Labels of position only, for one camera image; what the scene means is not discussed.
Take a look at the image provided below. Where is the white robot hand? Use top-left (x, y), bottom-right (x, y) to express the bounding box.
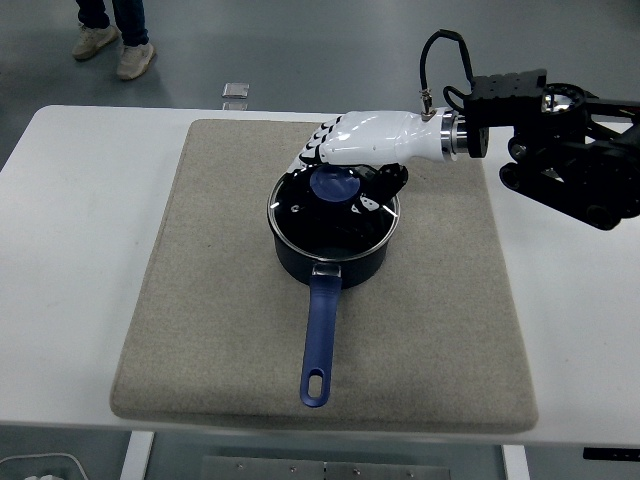
top-left (288, 107), bottom-right (449, 216)

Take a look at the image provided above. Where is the glass pot lid blue knob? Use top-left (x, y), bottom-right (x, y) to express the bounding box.
top-left (266, 164), bottom-right (402, 262)

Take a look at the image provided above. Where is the dark pot with blue handle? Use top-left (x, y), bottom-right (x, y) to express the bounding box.
top-left (272, 237), bottom-right (389, 409)

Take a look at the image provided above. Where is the beige fabric mat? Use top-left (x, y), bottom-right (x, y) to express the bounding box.
top-left (109, 118), bottom-right (540, 435)

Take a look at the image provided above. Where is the person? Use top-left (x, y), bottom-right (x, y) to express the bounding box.
top-left (71, 0), bottom-right (157, 81)

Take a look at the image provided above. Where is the white table leg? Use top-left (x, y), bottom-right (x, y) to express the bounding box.
top-left (502, 444), bottom-right (530, 480)
top-left (121, 430), bottom-right (155, 480)

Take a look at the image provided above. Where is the grey metal plate with screws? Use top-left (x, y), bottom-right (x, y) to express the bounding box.
top-left (201, 454), bottom-right (452, 480)

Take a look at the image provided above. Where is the black table control panel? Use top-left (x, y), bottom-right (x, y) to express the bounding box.
top-left (582, 446), bottom-right (640, 462)

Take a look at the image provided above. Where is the white cable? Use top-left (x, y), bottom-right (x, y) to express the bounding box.
top-left (0, 451), bottom-right (87, 480)

